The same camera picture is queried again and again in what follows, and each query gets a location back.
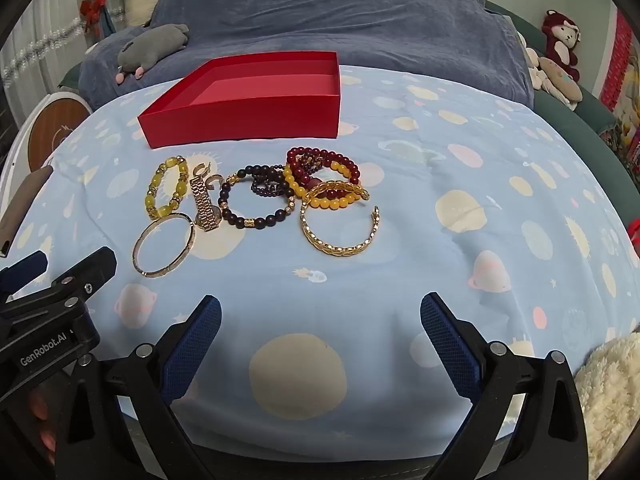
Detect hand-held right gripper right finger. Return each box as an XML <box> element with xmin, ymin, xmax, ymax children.
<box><xmin>419</xmin><ymin>292</ymin><xmax>588</xmax><ymax>480</ymax></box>

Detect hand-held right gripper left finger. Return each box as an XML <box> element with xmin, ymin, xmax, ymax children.
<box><xmin>50</xmin><ymin>294</ymin><xmax>223</xmax><ymax>480</ymax></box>

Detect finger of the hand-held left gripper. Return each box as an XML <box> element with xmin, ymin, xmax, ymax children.
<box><xmin>0</xmin><ymin>250</ymin><xmax>49</xmax><ymax>293</ymax></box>
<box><xmin>0</xmin><ymin>246</ymin><xmax>118</xmax><ymax>341</ymax></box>

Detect thin gold bangle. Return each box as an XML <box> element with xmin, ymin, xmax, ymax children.
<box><xmin>132</xmin><ymin>212</ymin><xmax>196</xmax><ymax>278</ymax></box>

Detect yellow-green bead bracelet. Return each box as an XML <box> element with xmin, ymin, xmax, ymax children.
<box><xmin>145</xmin><ymin>156</ymin><xmax>190</xmax><ymax>220</ymax></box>

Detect gold watch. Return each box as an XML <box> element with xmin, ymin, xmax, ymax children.
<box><xmin>187</xmin><ymin>167</ymin><xmax>222</xmax><ymax>233</ymax></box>

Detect gold chain-link bangle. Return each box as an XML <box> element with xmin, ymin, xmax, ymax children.
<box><xmin>299</xmin><ymin>182</ymin><xmax>381</xmax><ymax>257</ymax></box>

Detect dark bead bracelet gold accents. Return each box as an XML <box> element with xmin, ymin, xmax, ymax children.
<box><xmin>218</xmin><ymin>165</ymin><xmax>297</xmax><ymax>231</ymax></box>

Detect small purple bead bracelet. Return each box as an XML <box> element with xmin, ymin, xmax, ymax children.
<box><xmin>250</xmin><ymin>170</ymin><xmax>293</xmax><ymax>201</ymax></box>

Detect yellow amber bead bracelet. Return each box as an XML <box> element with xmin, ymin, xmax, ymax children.
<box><xmin>282</xmin><ymin>160</ymin><xmax>363</xmax><ymax>210</ymax></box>

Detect dark red bead bracelet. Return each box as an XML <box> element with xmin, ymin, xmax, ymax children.
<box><xmin>285</xmin><ymin>146</ymin><xmax>361</xmax><ymax>186</ymax></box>

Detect red cardboard box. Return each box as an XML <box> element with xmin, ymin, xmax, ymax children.
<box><xmin>137</xmin><ymin>51</ymin><xmax>342</xmax><ymax>150</ymax></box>

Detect person's left hand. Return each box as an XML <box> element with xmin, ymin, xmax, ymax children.
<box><xmin>20</xmin><ymin>385</ymin><xmax>66</xmax><ymax>468</ymax></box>

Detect round white wooden-faced device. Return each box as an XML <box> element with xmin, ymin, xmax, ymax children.
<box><xmin>0</xmin><ymin>91</ymin><xmax>93</xmax><ymax>196</ymax></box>

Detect white fluffy cushion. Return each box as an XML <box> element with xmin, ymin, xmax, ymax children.
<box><xmin>574</xmin><ymin>332</ymin><xmax>640</xmax><ymax>480</ymax></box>

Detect white curtain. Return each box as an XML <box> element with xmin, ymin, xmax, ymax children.
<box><xmin>0</xmin><ymin>0</ymin><xmax>88</xmax><ymax>91</ymax></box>

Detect grey plush toy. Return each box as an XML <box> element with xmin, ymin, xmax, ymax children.
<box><xmin>116</xmin><ymin>24</ymin><xmax>191</xmax><ymax>85</ymax></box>

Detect silver tinsel garland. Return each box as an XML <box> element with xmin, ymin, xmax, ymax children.
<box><xmin>0</xmin><ymin>7</ymin><xmax>126</xmax><ymax>83</ymax></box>

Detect red bow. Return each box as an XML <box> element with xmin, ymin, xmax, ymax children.
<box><xmin>80</xmin><ymin>0</ymin><xmax>107</xmax><ymax>36</ymax></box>

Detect green sofa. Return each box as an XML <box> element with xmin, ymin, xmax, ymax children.
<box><xmin>482</xmin><ymin>0</ymin><xmax>626</xmax><ymax>171</ymax></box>

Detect beige plush toy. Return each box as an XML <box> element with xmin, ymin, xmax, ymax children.
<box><xmin>537</xmin><ymin>56</ymin><xmax>583</xmax><ymax>111</ymax></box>

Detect small white plush toy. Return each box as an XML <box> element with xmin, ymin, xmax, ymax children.
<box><xmin>517</xmin><ymin>30</ymin><xmax>548</xmax><ymax>92</ymax></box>

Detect red monkey plush toy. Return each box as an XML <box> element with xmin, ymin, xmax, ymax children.
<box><xmin>541</xmin><ymin>9</ymin><xmax>582</xmax><ymax>81</ymax></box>

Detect blue blanket covered sofa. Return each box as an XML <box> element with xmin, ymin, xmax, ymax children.
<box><xmin>80</xmin><ymin>0</ymin><xmax>535</xmax><ymax>111</ymax></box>

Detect red patterned wall hanging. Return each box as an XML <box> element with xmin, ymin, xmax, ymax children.
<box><xmin>600</xmin><ymin>10</ymin><xmax>633</xmax><ymax>111</ymax></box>

